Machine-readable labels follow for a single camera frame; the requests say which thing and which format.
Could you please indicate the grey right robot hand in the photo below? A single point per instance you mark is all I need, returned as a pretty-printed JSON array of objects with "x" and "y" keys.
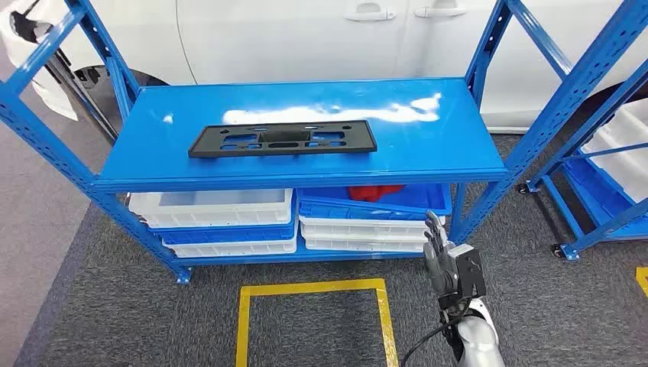
[{"x": 439, "y": 268}]

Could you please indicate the black plastic plate part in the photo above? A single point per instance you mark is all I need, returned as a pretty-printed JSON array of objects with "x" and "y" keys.
[{"x": 212, "y": 147}]

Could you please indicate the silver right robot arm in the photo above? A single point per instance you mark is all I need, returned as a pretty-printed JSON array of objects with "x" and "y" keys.
[{"x": 478, "y": 339}]

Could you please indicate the red plastic part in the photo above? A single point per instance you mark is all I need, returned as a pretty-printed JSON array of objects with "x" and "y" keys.
[{"x": 372, "y": 192}]

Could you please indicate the blue wheeled shelf rack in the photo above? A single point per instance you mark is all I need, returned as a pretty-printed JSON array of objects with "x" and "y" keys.
[{"x": 574, "y": 249}]

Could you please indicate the blue metal shelf rack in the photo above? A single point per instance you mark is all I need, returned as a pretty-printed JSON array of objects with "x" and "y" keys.
[{"x": 303, "y": 169}]

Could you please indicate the blue plastic bin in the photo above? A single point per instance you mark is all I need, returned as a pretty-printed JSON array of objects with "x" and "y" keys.
[
  {"x": 354, "y": 210},
  {"x": 228, "y": 235}
]

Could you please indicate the white car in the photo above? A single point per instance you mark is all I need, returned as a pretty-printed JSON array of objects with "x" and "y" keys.
[{"x": 303, "y": 40}]

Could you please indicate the black pole with round base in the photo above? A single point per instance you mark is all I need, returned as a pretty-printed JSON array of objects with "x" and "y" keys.
[{"x": 86, "y": 99}]

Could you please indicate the white car body panel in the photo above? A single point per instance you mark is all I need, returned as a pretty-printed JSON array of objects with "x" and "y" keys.
[{"x": 55, "y": 96}]

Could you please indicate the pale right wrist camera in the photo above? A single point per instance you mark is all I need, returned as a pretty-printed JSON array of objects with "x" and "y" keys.
[{"x": 470, "y": 271}]

